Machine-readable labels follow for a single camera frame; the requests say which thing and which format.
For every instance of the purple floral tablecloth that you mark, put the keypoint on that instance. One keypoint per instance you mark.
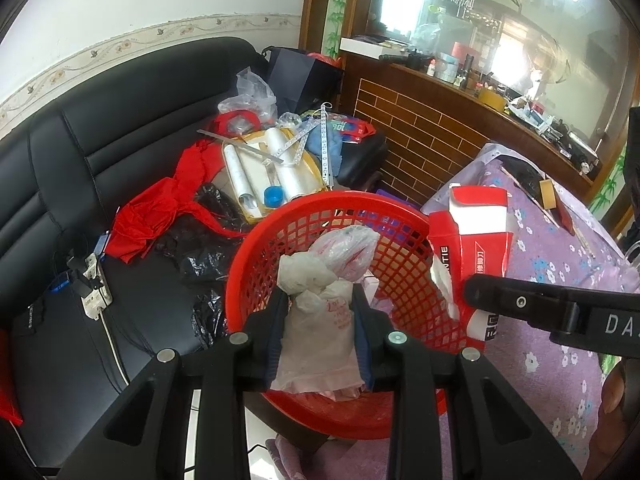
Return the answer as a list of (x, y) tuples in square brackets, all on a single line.
[(540, 270)]

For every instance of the clear plastic bag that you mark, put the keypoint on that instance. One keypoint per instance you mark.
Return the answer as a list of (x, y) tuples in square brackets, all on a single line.
[(252, 95)]

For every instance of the yellow tape roll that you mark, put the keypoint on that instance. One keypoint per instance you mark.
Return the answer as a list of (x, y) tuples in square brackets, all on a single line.
[(547, 192)]

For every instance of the blue round lid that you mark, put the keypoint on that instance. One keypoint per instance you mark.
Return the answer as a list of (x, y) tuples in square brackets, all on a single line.
[(273, 196)]

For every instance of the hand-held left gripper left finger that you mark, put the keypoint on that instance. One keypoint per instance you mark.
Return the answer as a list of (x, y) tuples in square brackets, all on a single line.
[(277, 330)]

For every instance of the clear film roll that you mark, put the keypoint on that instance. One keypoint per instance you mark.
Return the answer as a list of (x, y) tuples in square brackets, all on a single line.
[(240, 177)]

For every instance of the red booklet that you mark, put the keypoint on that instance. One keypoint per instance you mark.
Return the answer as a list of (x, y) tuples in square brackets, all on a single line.
[(565, 212)]

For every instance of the white film roll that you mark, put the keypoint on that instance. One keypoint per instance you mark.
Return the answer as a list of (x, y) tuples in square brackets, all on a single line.
[(285, 160)]

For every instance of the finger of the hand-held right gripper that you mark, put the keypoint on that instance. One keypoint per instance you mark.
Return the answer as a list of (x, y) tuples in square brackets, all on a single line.
[(520, 301)]

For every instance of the wood-framed glass partition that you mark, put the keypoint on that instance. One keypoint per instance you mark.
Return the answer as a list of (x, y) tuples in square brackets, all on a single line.
[(500, 10)]

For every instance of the white flat box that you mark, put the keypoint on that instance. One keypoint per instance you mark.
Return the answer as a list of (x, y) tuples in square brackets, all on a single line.
[(372, 45)]

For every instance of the white plastic bag red print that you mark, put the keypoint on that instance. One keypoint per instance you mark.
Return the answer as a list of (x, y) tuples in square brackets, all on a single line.
[(350, 250), (320, 340)]

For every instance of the red white carton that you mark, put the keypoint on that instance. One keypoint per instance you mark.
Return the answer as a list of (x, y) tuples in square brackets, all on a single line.
[(475, 240)]

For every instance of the assorted bottles and jars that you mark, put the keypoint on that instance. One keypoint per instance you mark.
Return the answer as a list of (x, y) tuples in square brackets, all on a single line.
[(480, 90)]

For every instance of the red cloth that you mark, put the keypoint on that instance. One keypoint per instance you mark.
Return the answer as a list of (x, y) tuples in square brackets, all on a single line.
[(150, 210)]

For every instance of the white power strip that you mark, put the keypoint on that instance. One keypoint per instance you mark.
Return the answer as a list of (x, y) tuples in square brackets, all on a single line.
[(95, 290)]

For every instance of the black leather sofa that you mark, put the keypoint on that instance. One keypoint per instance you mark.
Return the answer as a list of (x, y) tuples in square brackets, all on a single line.
[(75, 160)]

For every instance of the white perforated strip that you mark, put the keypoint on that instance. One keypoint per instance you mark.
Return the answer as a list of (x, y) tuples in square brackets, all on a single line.
[(326, 150)]

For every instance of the black plastic bag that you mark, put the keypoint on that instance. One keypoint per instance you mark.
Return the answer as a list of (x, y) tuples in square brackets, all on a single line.
[(200, 255)]

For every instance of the yellow tray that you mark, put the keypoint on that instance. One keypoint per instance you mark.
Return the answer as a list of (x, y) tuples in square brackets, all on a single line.
[(260, 175)]

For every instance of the wooden stick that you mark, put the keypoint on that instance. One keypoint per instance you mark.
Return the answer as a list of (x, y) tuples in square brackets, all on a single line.
[(530, 197)]

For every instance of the dark blue paper bag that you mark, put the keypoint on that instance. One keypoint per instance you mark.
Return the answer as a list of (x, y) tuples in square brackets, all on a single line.
[(300, 80)]

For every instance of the red blue printed packet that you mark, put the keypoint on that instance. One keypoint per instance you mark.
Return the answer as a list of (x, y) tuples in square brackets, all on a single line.
[(350, 130)]

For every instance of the red plastic basket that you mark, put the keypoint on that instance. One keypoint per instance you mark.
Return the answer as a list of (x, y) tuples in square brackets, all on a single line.
[(400, 260)]

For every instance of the person's right hand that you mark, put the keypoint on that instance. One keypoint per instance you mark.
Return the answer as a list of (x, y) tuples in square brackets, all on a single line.
[(612, 395)]

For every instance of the wooden brick-pattern counter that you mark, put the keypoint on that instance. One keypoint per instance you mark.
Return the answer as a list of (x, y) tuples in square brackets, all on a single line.
[(410, 125)]

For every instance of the black flat pouch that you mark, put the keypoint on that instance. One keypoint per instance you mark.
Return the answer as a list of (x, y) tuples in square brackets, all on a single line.
[(525, 175)]

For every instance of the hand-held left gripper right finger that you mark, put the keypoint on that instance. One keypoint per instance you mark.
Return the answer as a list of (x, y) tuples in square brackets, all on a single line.
[(362, 335)]

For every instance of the purple bag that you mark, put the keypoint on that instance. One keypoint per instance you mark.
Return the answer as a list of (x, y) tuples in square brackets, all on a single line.
[(387, 194)]

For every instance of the metal ruler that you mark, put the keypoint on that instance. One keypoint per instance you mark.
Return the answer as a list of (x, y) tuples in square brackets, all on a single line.
[(240, 146)]

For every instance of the blue cloth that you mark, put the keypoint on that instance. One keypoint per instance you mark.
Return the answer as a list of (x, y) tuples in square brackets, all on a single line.
[(320, 145)]

